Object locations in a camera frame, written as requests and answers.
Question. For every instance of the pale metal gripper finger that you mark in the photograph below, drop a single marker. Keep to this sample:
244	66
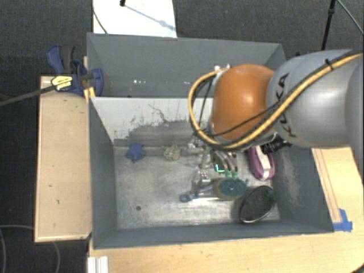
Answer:
202	181
207	195

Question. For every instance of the green round sponge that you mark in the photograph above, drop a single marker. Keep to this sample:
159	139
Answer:
231	188

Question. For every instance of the beige speckled lump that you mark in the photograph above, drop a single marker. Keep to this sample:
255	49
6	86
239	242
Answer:
171	153

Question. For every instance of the grey metal bin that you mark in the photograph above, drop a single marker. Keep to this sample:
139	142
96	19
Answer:
159	181

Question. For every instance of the black oval dish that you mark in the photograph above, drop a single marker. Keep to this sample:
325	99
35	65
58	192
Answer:
257	204

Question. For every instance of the blue star-shaped toy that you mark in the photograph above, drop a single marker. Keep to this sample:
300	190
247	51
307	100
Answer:
135	152

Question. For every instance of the pale wood board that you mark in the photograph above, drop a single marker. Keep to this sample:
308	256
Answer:
64	163

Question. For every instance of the black cylinder on white bracket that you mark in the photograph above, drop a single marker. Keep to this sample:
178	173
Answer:
274	146

